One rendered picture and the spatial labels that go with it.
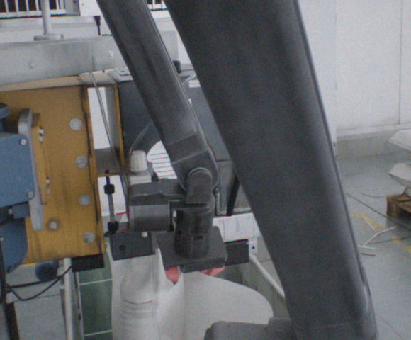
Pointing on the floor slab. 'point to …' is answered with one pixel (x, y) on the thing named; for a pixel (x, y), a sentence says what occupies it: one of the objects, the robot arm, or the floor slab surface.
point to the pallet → (407, 205)
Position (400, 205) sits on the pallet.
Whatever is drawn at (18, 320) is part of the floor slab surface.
